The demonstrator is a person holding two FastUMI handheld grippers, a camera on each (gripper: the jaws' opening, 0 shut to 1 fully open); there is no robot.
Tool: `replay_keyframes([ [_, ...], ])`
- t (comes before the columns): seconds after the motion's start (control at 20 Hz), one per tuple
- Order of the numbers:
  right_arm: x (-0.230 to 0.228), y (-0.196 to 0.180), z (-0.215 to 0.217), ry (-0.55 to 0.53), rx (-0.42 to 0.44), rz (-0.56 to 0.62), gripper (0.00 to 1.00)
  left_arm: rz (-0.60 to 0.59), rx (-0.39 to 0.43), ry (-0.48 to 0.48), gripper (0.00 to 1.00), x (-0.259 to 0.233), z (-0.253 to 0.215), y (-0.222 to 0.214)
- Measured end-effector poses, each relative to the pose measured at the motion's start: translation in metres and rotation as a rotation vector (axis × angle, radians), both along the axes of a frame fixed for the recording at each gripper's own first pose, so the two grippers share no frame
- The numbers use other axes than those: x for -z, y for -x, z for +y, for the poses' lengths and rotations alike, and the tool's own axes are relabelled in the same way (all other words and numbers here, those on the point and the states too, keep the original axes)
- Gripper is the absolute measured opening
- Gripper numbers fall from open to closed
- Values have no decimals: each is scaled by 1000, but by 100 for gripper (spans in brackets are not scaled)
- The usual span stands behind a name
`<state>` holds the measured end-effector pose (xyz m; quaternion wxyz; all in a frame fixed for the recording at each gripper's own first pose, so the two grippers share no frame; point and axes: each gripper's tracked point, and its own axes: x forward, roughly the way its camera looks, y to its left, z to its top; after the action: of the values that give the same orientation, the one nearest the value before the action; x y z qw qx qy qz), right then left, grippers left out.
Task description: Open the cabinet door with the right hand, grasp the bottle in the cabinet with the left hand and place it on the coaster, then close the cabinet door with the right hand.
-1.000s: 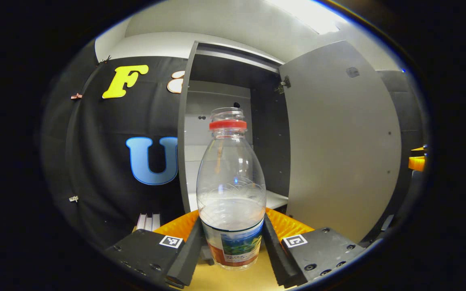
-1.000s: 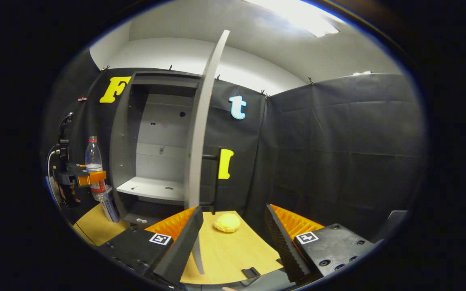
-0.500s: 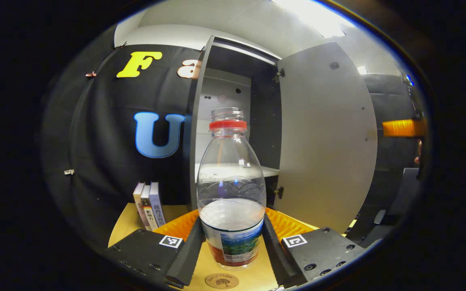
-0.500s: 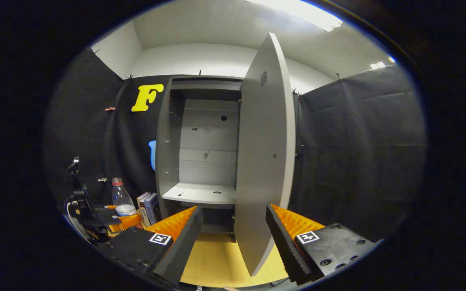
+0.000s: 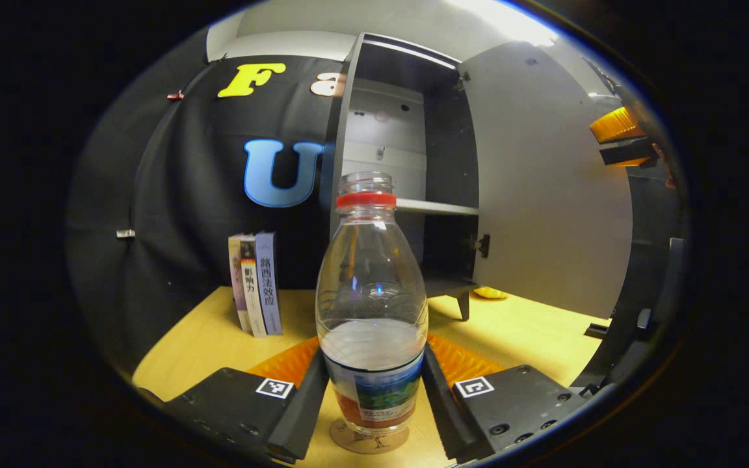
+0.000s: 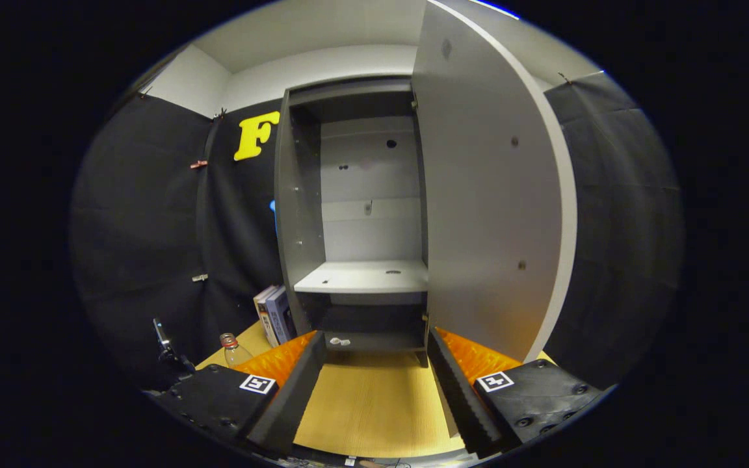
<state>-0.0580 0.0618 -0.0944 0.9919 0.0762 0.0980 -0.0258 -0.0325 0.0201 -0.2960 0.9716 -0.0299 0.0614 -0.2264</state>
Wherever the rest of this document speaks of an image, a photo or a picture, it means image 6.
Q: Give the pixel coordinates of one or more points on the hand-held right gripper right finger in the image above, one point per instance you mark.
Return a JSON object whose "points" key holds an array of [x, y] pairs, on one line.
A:
{"points": [[462, 403]]}

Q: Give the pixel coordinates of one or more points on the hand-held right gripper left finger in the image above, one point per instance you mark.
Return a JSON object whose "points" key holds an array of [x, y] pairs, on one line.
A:
{"points": [[296, 403]]}

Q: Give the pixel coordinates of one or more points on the clear glass bottle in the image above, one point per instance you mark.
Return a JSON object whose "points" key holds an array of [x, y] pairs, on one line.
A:
{"points": [[235, 353]]}

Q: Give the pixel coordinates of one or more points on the grey cabinet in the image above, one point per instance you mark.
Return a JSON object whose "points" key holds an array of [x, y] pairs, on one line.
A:
{"points": [[368, 227]]}

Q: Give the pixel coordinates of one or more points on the beige cabinet door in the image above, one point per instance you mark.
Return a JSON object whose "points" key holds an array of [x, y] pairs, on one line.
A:
{"points": [[478, 195]]}

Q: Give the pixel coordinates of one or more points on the white cabinet shelf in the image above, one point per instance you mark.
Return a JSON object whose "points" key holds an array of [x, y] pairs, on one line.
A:
{"points": [[361, 278]]}

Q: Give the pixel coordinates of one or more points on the dark spine book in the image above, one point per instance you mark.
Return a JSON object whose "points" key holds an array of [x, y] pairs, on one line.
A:
{"points": [[269, 330]]}

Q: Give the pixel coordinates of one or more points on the purple grey book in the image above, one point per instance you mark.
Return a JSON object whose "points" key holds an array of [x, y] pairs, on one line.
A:
{"points": [[281, 318]]}

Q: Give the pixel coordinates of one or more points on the white spine book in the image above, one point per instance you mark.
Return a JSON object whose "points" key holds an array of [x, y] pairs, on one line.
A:
{"points": [[261, 309]]}

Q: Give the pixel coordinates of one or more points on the black backdrop cloth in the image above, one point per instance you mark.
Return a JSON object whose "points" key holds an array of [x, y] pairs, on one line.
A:
{"points": [[140, 227]]}

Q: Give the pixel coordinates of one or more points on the copper clip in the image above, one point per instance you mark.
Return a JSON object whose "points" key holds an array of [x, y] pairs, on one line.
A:
{"points": [[199, 164]]}

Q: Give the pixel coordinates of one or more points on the black binder clip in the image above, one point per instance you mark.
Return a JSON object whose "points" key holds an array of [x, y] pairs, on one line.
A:
{"points": [[564, 78], [144, 92], [220, 114]]}

